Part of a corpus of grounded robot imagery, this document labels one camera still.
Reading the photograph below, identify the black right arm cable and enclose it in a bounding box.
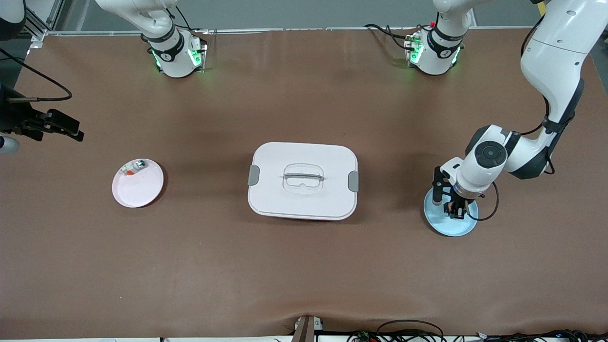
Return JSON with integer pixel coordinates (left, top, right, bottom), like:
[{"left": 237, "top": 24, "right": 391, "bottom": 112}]
[{"left": 0, "top": 47, "right": 73, "bottom": 103}]

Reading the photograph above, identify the aluminium frame post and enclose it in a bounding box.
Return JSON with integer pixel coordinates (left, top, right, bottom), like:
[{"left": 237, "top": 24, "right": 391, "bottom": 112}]
[{"left": 21, "top": 0, "right": 66, "bottom": 44}]

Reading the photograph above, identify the black base cable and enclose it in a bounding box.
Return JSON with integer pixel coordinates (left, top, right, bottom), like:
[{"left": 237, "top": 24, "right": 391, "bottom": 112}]
[{"left": 364, "top": 23, "right": 410, "bottom": 51}]

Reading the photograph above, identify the white lidded pink box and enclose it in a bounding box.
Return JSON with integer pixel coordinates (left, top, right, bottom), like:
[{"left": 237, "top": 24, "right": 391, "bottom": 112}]
[{"left": 247, "top": 142, "right": 360, "bottom": 222}]

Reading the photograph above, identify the pale pink round plate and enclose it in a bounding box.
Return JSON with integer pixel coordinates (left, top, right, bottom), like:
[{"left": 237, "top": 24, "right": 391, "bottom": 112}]
[{"left": 112, "top": 158, "right": 165, "bottom": 209}]

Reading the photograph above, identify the black cable bundle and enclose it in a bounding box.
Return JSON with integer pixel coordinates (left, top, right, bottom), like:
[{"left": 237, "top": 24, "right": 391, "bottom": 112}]
[{"left": 477, "top": 329, "right": 608, "bottom": 342}]

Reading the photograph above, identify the black looped cable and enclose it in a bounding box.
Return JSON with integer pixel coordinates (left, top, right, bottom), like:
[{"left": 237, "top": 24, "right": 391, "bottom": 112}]
[{"left": 376, "top": 319, "right": 445, "bottom": 342}]

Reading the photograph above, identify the light blue round plate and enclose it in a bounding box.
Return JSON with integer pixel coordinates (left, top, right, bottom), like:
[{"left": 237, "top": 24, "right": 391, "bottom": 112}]
[{"left": 423, "top": 183, "right": 479, "bottom": 237}]

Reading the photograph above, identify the white and grey switch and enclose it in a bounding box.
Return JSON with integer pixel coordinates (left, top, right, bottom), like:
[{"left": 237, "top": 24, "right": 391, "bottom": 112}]
[{"left": 119, "top": 160, "right": 149, "bottom": 178}]

